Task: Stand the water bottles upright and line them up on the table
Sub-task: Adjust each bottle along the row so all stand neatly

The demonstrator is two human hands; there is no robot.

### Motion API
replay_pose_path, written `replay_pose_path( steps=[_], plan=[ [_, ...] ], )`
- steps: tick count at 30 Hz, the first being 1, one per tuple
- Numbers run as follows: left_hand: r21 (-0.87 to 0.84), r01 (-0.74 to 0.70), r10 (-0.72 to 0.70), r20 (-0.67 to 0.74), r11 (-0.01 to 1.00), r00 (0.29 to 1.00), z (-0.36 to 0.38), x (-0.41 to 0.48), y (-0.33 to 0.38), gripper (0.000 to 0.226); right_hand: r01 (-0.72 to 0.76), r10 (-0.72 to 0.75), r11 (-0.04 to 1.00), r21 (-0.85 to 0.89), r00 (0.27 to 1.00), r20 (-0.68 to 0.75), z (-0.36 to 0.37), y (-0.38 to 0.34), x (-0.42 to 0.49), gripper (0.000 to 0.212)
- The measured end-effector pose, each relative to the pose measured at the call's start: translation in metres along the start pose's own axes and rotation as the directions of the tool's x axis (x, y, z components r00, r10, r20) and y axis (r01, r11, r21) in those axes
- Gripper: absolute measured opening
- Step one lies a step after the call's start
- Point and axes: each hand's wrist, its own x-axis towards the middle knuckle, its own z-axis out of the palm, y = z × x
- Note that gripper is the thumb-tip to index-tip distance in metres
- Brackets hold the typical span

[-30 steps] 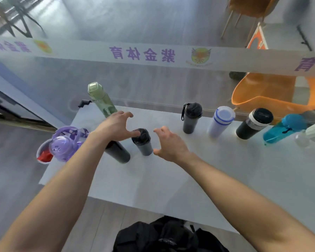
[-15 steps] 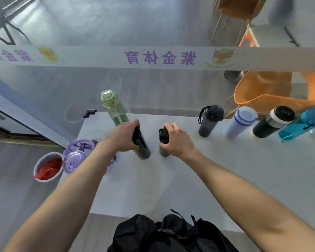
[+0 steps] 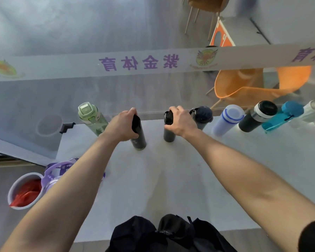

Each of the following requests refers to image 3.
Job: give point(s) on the person's left hand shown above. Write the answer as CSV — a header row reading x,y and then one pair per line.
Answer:
x,y
119,127

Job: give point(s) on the person's right hand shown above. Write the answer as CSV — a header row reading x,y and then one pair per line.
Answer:
x,y
183,124

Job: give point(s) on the person's left fingers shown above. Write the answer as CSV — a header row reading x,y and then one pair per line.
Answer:
x,y
130,112

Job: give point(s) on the person's right fingers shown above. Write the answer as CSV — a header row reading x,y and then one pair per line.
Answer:
x,y
175,112

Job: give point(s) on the dark grey bottle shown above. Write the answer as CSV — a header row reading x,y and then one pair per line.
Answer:
x,y
169,136

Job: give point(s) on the black slim bottle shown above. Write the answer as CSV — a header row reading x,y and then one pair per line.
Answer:
x,y
139,140

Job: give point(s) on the person's right forearm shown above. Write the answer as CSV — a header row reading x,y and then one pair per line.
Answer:
x,y
238,175

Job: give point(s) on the person's left forearm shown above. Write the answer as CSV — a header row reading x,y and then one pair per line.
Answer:
x,y
68,188

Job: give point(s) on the green transparent bottle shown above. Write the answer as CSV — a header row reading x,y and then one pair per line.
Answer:
x,y
92,118

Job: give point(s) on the white banner with purple print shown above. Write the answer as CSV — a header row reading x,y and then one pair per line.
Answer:
x,y
152,62

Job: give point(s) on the white bottle with blue stripes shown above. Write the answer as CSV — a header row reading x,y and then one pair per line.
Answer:
x,y
229,119

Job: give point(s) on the black table clamp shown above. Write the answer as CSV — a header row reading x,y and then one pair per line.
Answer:
x,y
67,127

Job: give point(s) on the orange plastic chair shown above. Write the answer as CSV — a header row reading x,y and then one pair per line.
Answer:
x,y
241,86

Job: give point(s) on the black bottle with white band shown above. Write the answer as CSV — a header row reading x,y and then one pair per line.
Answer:
x,y
257,115

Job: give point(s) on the orange sign board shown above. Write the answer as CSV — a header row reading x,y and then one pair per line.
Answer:
x,y
220,38

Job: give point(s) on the purple transparent bottle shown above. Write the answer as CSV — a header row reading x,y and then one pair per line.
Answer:
x,y
56,171

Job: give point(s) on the teal bottle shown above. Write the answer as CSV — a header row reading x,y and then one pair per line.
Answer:
x,y
283,115

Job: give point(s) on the wooden chair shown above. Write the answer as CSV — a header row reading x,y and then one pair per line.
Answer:
x,y
207,2

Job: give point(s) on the black bag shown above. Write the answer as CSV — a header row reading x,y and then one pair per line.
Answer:
x,y
173,234

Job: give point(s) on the red plastic bag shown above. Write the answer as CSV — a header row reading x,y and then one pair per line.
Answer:
x,y
27,192

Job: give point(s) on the clear bottle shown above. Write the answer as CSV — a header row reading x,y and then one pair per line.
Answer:
x,y
311,111

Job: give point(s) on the white waste bin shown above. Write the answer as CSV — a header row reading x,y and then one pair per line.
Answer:
x,y
13,188

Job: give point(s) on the black sleeve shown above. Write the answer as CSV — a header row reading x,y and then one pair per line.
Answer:
x,y
313,237

